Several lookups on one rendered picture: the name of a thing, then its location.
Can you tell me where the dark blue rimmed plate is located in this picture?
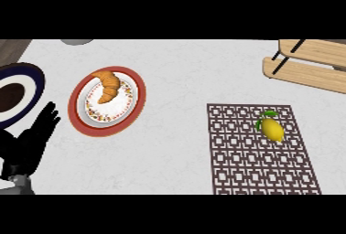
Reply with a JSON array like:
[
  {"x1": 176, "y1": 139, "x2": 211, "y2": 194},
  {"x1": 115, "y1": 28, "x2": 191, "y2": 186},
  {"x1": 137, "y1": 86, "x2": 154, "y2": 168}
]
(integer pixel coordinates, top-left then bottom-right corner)
[{"x1": 0, "y1": 62, "x2": 47, "y2": 131}]

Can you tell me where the golden croissant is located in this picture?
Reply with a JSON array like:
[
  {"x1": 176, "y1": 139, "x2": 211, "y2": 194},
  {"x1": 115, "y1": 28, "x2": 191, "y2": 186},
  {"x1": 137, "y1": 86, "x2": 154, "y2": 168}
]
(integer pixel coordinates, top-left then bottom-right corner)
[{"x1": 89, "y1": 70, "x2": 123, "y2": 105}]

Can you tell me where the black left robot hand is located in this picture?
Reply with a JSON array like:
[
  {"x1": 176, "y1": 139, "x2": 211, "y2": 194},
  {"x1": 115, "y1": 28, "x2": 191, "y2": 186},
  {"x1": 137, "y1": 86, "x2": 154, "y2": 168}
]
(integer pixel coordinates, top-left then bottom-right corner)
[{"x1": 0, "y1": 101, "x2": 62, "y2": 181}]

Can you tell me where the white floral plate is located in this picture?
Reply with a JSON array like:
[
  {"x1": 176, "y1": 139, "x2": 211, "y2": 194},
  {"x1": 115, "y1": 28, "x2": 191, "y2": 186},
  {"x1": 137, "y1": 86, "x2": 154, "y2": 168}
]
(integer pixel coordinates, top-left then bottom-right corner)
[{"x1": 75, "y1": 72, "x2": 140, "y2": 129}]

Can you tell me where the yellow tomato with green leaves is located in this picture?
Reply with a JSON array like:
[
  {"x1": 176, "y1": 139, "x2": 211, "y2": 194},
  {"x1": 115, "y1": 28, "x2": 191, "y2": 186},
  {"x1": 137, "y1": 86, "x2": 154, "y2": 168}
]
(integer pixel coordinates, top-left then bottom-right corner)
[{"x1": 254, "y1": 111, "x2": 287, "y2": 144}]

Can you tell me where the grey round object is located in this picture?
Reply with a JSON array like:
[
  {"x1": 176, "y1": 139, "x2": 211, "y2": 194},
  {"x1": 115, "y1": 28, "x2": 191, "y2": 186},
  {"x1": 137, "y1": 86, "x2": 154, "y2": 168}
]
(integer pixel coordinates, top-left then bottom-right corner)
[{"x1": 59, "y1": 39, "x2": 95, "y2": 47}]

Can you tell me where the red round placemat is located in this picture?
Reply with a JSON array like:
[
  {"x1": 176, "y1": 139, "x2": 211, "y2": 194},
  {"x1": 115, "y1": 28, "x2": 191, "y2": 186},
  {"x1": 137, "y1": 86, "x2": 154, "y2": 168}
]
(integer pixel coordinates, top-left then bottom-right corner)
[{"x1": 66, "y1": 65, "x2": 148, "y2": 138}]

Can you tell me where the wooden tiered shelf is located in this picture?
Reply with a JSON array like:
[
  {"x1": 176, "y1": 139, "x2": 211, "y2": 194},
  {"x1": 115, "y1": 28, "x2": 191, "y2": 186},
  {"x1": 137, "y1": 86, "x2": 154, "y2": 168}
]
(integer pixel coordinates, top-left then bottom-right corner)
[{"x1": 262, "y1": 39, "x2": 346, "y2": 95}]

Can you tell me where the brown patterned placemat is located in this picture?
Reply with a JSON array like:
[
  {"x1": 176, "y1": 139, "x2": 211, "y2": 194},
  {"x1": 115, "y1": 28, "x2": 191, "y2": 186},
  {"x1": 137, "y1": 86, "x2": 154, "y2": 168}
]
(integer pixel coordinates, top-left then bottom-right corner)
[{"x1": 205, "y1": 103, "x2": 322, "y2": 196}]

